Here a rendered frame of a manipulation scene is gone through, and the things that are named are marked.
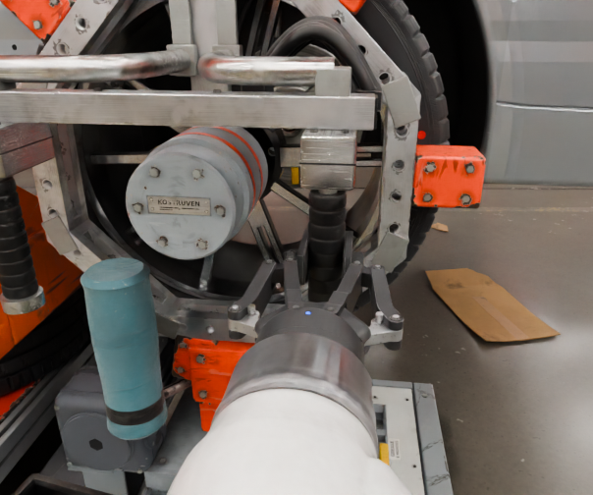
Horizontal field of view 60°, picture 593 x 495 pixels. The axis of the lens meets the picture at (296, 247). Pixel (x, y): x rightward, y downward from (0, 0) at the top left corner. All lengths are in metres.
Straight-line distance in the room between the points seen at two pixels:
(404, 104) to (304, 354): 0.45
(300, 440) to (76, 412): 0.88
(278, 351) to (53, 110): 0.37
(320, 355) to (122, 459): 0.84
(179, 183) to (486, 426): 1.25
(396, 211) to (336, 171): 0.26
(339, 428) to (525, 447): 1.37
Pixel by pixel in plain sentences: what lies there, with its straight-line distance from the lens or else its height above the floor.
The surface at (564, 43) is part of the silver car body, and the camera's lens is 1.12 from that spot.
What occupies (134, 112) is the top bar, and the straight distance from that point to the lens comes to 0.53.
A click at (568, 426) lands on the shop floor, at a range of 1.72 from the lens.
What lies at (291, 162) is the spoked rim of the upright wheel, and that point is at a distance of 0.81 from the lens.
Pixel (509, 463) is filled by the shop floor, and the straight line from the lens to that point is 1.54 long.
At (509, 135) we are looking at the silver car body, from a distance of 1.11.
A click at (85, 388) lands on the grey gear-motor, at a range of 1.09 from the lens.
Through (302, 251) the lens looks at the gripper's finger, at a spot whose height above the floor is 0.84.
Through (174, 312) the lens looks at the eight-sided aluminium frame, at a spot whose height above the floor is 0.62.
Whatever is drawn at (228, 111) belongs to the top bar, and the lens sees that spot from 0.50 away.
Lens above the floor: 1.04
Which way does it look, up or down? 23 degrees down
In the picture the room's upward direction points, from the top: straight up
